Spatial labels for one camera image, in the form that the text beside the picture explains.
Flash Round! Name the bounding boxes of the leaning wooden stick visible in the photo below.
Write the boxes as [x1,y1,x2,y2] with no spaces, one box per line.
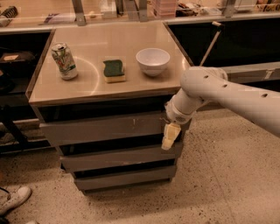
[199,21,225,67]

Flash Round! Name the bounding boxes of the grey drawer cabinet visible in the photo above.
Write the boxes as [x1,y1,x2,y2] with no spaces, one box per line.
[29,21,189,180]

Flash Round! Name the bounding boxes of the black bag on shelf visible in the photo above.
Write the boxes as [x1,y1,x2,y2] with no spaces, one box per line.
[0,51,35,75]

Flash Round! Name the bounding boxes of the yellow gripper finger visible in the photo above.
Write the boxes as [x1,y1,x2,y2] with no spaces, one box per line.
[161,122,181,151]

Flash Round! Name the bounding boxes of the crushed soda can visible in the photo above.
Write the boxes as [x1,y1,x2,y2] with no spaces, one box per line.
[51,43,78,80]

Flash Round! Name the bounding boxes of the green yellow sponge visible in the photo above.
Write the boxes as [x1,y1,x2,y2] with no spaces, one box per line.
[103,59,126,83]

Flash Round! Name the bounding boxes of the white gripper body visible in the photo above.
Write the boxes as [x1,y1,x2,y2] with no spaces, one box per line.
[164,101,195,125]

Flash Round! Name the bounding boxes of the grey metal post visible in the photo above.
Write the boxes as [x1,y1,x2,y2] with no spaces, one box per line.
[72,0,87,26]

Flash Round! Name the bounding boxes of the grey top drawer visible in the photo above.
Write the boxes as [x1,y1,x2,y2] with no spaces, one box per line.
[39,110,193,147]

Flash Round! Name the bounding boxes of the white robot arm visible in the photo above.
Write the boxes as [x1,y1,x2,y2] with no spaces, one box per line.
[162,66,280,151]

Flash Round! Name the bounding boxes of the grey bottom drawer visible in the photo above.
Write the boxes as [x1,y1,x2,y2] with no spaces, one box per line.
[74,165,177,191]

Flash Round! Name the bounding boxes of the pink stacked containers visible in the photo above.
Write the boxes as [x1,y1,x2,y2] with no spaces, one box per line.
[151,0,178,18]

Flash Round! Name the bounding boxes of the grey middle drawer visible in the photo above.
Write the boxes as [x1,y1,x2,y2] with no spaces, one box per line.
[60,142,183,172]

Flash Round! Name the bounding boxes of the white bowl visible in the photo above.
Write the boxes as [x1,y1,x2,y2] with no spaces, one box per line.
[136,48,171,77]

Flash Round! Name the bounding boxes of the white sneaker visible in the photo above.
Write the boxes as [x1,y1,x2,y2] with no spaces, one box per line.
[0,186,32,216]

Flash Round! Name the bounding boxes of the grey drawer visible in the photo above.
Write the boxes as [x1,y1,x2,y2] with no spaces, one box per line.
[39,110,193,147]
[60,142,183,172]
[74,165,177,191]

